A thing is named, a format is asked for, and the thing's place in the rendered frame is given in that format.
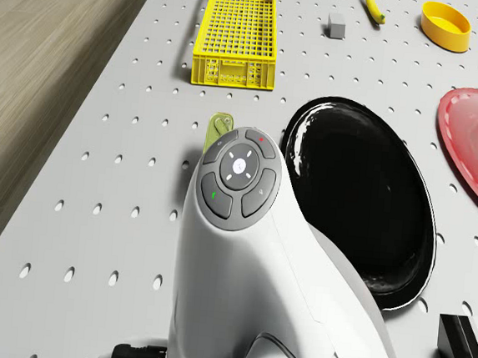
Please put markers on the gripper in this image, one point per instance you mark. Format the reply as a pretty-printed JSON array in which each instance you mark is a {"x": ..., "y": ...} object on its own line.
[{"x": 139, "y": 356}]

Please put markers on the banana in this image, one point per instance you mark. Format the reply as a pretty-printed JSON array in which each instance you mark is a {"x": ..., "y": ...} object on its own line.
[{"x": 373, "y": 6}]

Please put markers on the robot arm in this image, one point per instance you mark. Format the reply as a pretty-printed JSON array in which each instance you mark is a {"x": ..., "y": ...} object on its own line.
[{"x": 247, "y": 280}]

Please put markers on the flat-sided can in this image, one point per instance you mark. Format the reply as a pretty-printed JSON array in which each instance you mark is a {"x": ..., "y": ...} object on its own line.
[{"x": 213, "y": 132}]

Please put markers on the black plate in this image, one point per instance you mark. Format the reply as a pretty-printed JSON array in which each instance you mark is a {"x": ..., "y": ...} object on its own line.
[{"x": 359, "y": 189}]

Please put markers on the yellow basket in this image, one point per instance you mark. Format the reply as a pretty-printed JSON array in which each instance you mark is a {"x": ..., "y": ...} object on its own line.
[{"x": 231, "y": 71}]

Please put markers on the grey cube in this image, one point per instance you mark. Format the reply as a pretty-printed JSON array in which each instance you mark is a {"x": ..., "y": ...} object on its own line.
[{"x": 336, "y": 28}]

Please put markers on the yellow bowl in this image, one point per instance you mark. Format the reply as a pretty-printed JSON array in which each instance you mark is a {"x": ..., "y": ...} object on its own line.
[{"x": 444, "y": 38}]

